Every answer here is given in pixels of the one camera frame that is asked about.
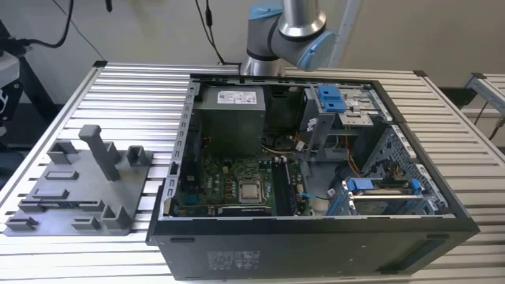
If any black metal frame post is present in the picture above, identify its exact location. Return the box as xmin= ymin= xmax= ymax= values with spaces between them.
xmin=17 ymin=54 xmax=60 ymax=113

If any black open PC case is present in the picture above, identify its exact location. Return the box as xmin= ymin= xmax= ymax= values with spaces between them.
xmin=144 ymin=72 xmax=481 ymax=281

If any black graphics card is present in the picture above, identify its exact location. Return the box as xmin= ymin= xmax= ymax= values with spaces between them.
xmin=216 ymin=205 xmax=273 ymax=217

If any green motherboard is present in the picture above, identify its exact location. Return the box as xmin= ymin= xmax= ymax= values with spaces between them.
xmin=172 ymin=158 xmax=316 ymax=218

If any silver CPU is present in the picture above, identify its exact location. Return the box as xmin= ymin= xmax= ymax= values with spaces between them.
xmin=239 ymin=183 xmax=263 ymax=200

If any CPU socket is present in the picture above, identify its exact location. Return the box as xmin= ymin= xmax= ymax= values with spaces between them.
xmin=235 ymin=176 xmax=267 ymax=205

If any thin black wall cable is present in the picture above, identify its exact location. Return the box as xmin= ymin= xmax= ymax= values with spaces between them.
xmin=52 ymin=0 xmax=104 ymax=63

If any black wire with blue plug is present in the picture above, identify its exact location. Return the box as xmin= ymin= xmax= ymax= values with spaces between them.
xmin=299 ymin=191 xmax=344 ymax=202

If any RAM memory stick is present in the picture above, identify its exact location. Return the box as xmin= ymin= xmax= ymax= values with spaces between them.
xmin=284 ymin=161 xmax=297 ymax=214

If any grey power supply unit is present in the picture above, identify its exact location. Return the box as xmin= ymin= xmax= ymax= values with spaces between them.
xmin=195 ymin=85 xmax=267 ymax=159

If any grey metal drive cage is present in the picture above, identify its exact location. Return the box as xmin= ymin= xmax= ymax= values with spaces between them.
xmin=300 ymin=83 xmax=392 ymax=163

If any thick black camera cable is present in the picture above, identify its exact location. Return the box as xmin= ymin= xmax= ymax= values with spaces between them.
xmin=21 ymin=0 xmax=76 ymax=49

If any hard disk in blue carrier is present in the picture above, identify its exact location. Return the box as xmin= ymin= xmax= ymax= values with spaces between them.
xmin=329 ymin=176 xmax=428 ymax=217

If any small aluminium slat table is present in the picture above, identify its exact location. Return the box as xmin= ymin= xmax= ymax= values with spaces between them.
xmin=460 ymin=72 xmax=505 ymax=119

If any grey plastic parts rack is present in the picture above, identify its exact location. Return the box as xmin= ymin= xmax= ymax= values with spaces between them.
xmin=1 ymin=124 xmax=156 ymax=237

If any blue drive bay latch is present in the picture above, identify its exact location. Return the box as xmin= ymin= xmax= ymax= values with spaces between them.
xmin=315 ymin=84 xmax=348 ymax=114

